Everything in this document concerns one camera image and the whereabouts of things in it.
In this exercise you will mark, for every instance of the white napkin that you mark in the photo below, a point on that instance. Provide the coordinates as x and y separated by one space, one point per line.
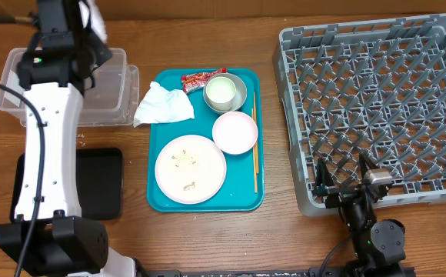
160 105

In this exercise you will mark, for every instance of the red snack wrapper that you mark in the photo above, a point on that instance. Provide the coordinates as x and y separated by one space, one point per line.
195 81

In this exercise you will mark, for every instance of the grey dishwasher rack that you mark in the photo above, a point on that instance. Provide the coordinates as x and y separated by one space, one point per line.
375 87

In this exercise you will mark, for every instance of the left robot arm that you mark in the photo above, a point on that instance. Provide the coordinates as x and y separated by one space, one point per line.
49 236

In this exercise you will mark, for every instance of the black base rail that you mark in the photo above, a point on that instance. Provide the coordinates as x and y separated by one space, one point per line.
311 272

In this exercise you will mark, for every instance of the white cup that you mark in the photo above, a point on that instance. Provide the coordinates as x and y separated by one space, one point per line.
220 92

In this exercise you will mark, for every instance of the black tray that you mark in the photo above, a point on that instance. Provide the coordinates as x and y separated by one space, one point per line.
99 176

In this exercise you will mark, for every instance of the large white plate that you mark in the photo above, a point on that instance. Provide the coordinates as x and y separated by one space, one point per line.
190 169

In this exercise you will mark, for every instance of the clear plastic bin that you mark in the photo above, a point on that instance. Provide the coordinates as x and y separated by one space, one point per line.
105 104

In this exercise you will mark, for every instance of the teal serving tray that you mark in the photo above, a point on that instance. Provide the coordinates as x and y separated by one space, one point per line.
237 192

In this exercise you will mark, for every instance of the grey bowl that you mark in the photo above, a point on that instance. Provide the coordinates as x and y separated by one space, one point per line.
241 93

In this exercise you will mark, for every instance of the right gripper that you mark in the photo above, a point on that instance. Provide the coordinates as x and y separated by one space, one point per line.
323 186

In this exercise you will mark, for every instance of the wooden chopstick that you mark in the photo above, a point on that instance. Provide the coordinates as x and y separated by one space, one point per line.
255 154
256 134

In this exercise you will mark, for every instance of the small pink bowl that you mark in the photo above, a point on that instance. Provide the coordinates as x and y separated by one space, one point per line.
234 133

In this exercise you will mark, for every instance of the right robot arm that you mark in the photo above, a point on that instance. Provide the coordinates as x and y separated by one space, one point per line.
378 245

